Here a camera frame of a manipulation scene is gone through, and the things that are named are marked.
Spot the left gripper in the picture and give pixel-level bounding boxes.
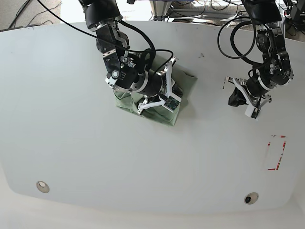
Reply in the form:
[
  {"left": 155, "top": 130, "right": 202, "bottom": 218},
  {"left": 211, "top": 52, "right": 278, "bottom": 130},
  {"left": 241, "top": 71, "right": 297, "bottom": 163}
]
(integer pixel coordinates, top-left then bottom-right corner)
[{"left": 226, "top": 77, "right": 272, "bottom": 111}]

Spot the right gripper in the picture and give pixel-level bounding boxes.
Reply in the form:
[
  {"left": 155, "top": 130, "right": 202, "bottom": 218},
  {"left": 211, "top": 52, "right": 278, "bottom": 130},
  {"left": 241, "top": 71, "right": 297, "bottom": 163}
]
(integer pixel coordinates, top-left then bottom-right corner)
[{"left": 137, "top": 57, "right": 183, "bottom": 115}]

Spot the green polo shirt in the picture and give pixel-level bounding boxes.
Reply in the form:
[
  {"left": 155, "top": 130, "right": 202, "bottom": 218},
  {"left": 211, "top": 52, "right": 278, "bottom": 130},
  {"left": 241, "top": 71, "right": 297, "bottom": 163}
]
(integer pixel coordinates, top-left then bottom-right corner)
[{"left": 113, "top": 57, "right": 197, "bottom": 126}]

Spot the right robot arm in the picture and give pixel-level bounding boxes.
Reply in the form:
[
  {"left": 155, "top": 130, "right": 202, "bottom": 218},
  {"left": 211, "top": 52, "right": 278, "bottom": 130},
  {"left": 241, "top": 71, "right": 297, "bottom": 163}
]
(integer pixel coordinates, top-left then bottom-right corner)
[{"left": 80, "top": 0, "right": 182, "bottom": 114}]

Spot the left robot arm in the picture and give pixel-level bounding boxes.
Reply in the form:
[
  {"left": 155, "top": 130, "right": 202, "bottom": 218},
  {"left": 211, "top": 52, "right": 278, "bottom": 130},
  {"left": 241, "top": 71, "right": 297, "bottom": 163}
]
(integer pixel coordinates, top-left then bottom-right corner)
[{"left": 227, "top": 0, "right": 294, "bottom": 119}]

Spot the red tape rectangle marking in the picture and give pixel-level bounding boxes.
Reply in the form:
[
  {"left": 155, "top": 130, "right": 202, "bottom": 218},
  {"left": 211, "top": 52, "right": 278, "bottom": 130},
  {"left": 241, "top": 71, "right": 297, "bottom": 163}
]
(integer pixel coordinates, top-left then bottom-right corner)
[{"left": 264, "top": 135, "right": 287, "bottom": 171}]

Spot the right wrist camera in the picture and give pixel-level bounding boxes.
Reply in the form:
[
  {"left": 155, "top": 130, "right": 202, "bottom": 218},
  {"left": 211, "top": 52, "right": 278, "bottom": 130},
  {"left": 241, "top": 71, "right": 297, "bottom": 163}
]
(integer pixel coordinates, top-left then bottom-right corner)
[{"left": 163, "top": 96, "right": 180, "bottom": 113}]

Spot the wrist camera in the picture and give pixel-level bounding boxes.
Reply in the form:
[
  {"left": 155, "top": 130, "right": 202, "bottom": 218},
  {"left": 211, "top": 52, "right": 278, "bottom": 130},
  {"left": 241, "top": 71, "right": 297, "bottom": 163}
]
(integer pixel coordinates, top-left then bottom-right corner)
[
  {"left": 163, "top": 96, "right": 180, "bottom": 113},
  {"left": 245, "top": 105, "right": 260, "bottom": 119}
]

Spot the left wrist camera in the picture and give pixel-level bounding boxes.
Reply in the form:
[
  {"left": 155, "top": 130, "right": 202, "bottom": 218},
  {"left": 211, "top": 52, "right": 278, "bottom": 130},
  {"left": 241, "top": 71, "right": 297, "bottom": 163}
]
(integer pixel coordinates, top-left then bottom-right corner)
[{"left": 245, "top": 105, "right": 260, "bottom": 119}]

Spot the right table cable grommet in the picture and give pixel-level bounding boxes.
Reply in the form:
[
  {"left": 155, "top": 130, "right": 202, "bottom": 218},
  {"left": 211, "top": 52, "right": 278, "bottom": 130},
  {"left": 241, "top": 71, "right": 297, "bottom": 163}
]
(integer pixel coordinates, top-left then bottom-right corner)
[{"left": 244, "top": 192, "right": 259, "bottom": 205}]

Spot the table cable grommet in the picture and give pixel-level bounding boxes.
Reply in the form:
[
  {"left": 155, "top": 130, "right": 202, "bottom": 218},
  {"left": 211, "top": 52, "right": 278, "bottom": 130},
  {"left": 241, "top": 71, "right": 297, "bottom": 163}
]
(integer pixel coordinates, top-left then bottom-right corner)
[
  {"left": 36, "top": 181, "right": 50, "bottom": 194},
  {"left": 244, "top": 192, "right": 259, "bottom": 205}
]

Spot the left table cable grommet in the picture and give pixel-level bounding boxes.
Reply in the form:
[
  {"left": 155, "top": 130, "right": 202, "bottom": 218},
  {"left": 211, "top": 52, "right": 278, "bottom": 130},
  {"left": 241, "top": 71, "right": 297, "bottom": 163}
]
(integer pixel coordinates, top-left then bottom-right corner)
[{"left": 36, "top": 181, "right": 50, "bottom": 194}]

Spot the black cable on floor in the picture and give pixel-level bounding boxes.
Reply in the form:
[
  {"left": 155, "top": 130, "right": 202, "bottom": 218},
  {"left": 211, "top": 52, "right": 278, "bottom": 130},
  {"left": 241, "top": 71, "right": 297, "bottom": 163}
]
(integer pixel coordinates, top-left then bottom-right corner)
[{"left": 8, "top": 0, "right": 62, "bottom": 29}]

